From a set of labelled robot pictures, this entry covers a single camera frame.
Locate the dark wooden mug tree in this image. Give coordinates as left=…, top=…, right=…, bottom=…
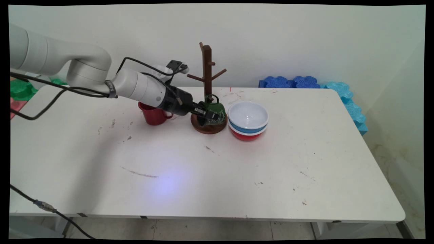
left=186, top=42, right=228, bottom=135

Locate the grey cable strap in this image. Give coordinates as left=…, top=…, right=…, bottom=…
left=105, top=80, right=119, bottom=99

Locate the dark blue foam mat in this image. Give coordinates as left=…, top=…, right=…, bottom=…
left=259, top=76, right=294, bottom=89
left=293, top=76, right=321, bottom=89

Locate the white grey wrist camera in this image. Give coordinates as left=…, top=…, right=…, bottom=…
left=152, top=60, right=189, bottom=82

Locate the red bowl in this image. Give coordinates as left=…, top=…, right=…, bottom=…
left=230, top=126, right=267, bottom=142

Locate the red enamel mug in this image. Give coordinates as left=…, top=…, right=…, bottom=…
left=138, top=101, right=174, bottom=126

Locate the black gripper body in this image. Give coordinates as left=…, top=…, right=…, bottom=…
left=162, top=85, right=197, bottom=117

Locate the red foam mat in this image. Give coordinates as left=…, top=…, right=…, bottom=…
left=10, top=98, right=28, bottom=120

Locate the grey metal table leg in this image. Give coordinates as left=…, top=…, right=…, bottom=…
left=61, top=217, right=76, bottom=238
left=395, top=220, right=415, bottom=240

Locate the blue bowl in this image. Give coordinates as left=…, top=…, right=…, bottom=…
left=229, top=120, right=268, bottom=134

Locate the green enamel mug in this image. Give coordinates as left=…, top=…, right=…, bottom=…
left=198, top=94, right=227, bottom=127

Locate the white bowl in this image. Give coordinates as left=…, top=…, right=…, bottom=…
left=228, top=101, right=269, bottom=130

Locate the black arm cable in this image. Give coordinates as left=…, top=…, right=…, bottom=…
left=10, top=57, right=185, bottom=121

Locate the light blue foam mat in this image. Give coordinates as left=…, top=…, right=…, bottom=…
left=320, top=81, right=369, bottom=136

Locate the black cable with connector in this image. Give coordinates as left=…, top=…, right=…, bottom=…
left=9, top=184, right=96, bottom=240

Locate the green foam mat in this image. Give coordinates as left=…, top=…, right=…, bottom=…
left=10, top=78, right=68, bottom=102

